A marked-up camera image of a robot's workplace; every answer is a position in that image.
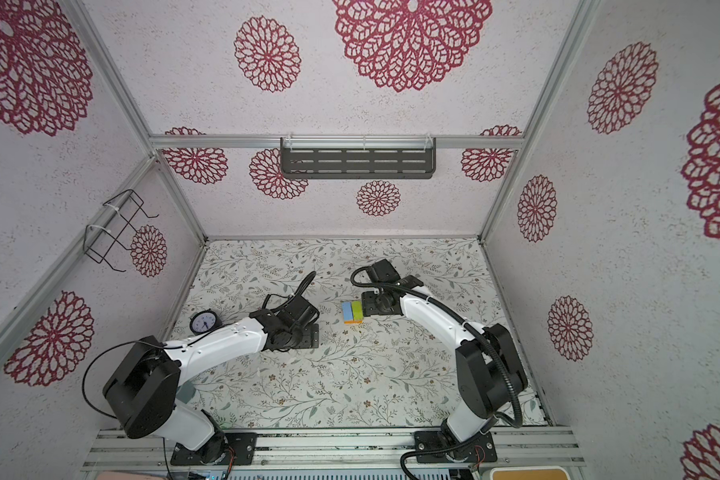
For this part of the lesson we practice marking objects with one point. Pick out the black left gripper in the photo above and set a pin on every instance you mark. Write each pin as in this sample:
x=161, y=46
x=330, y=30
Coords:
x=311, y=336

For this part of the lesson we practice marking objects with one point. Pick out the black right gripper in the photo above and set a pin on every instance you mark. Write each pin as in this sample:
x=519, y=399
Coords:
x=368, y=298

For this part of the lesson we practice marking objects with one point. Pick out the lime green wood block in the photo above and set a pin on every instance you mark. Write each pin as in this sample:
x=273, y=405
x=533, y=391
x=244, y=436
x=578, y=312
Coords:
x=357, y=311

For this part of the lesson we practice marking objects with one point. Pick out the light blue wood block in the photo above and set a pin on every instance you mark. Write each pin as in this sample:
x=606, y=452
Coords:
x=347, y=311

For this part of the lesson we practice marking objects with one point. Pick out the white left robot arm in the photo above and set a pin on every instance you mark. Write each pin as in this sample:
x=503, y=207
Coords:
x=142, y=391

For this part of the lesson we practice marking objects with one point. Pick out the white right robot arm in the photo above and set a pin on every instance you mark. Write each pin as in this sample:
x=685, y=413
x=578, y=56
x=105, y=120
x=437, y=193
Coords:
x=490, y=374

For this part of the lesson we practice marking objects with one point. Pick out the small black alarm clock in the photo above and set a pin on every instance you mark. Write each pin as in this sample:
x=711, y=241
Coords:
x=204, y=322

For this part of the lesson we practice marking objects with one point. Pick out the teal ceramic cup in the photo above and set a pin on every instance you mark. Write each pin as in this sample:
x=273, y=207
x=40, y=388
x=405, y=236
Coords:
x=186, y=392

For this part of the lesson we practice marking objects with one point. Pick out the orange topped white box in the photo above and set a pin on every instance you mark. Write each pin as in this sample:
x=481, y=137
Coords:
x=529, y=473

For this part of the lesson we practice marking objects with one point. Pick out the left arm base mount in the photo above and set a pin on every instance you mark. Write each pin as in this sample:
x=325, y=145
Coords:
x=223, y=448

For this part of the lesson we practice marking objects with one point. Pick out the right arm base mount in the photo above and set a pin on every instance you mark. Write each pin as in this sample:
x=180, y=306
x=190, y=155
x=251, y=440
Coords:
x=442, y=447

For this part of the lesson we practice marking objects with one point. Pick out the dark grey wall shelf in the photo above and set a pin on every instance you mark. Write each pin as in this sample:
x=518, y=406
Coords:
x=363, y=159

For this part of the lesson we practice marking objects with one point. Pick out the black wire wall rack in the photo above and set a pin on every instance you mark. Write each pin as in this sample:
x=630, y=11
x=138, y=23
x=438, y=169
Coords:
x=113, y=232

